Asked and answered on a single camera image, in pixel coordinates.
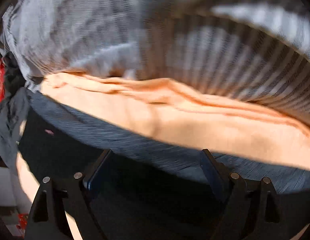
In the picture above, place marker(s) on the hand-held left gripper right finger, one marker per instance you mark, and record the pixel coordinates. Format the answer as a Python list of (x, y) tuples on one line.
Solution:
[(212, 172)]

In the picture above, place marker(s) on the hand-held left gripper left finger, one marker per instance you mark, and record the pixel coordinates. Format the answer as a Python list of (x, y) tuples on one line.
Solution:
[(97, 171)]

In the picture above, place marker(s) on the black pants with patterned lining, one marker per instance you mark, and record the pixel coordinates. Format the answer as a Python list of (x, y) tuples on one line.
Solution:
[(150, 200)]

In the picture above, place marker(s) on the peach blanket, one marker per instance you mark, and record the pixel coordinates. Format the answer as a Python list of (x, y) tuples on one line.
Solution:
[(195, 115)]

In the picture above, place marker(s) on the dark grey cloth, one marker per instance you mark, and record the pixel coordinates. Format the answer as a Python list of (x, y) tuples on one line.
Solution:
[(9, 120)]

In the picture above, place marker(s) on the red patterned fabric item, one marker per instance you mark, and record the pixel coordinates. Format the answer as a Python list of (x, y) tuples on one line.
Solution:
[(0, 82)]

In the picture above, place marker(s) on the grey white striped duvet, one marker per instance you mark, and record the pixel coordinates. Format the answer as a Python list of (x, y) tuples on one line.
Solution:
[(145, 30)]

